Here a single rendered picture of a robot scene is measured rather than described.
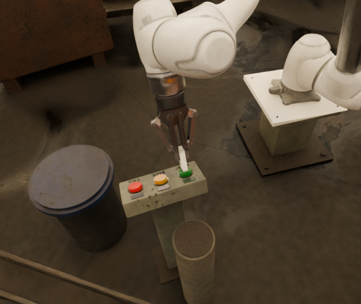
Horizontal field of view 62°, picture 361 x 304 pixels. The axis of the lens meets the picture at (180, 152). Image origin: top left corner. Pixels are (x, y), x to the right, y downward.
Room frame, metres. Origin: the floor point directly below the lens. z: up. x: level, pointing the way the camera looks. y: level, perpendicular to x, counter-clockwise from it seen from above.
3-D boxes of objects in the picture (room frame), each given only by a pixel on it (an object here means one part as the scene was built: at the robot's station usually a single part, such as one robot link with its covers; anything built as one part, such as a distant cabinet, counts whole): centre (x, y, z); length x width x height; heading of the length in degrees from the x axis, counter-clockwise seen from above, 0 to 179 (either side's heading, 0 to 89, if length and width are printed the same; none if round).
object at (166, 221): (0.51, 0.06, 0.31); 0.24 x 0.16 x 0.62; 103
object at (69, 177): (0.71, 0.42, 0.22); 0.32 x 0.32 x 0.43
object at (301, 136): (1.11, -0.58, 0.16); 0.40 x 0.40 x 0.31; 8
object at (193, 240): (0.36, -0.01, 0.26); 0.12 x 0.12 x 0.52
